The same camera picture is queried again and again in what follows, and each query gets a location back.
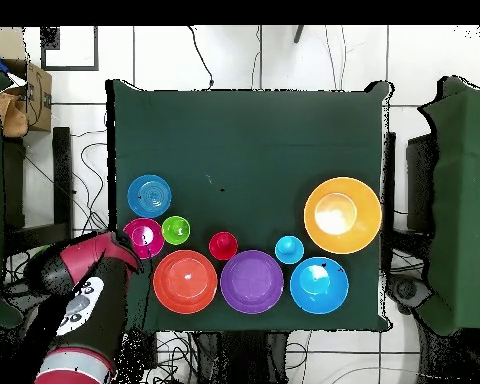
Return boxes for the pink bowl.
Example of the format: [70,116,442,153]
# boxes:
[122,217,165,260]

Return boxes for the red cup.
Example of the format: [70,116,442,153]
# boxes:
[208,231,239,262]

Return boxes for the blue cup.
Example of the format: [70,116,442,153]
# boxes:
[274,235,305,265]

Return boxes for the purple bowl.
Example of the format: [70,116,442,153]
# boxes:
[219,249,285,315]

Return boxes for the dark green tablecloth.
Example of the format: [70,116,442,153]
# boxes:
[105,78,394,334]

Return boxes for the small blue bowl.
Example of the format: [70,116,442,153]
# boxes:
[127,174,173,219]

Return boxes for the orange bowl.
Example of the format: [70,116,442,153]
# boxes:
[152,249,219,315]

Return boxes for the large blue bowl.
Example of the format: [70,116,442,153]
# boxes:
[289,256,350,315]

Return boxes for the large yellow bowl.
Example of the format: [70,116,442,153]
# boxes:
[303,176,383,255]

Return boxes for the black box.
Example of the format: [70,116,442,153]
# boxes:
[405,133,439,233]

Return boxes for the dark grey caster foot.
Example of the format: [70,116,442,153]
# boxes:
[387,273,431,315]

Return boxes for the cardboard box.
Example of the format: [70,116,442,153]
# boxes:
[1,58,53,134]

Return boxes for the brown paper bag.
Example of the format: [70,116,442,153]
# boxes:
[0,92,29,138]

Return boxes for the black cable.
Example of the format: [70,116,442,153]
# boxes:
[186,25,216,90]

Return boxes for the black metal frame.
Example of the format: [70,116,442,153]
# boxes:
[2,126,74,253]

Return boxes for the grey square frame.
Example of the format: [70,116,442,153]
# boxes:
[40,25,100,72]

